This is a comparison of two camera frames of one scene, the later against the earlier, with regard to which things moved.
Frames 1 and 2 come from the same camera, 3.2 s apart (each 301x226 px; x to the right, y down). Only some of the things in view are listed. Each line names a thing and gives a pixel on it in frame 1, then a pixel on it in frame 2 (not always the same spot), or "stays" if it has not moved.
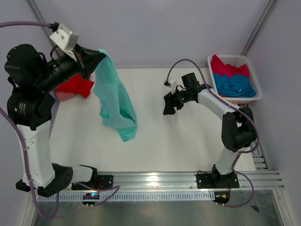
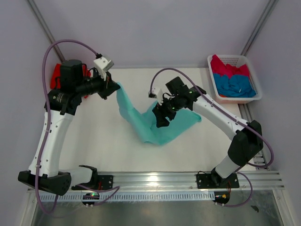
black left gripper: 92,59 -> 108,86
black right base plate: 204,181 stays
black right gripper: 169,108 -> 161,113
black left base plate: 98,182 stays
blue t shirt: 234,86 stays
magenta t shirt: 218,67 stays
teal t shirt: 117,111 -> 146,123
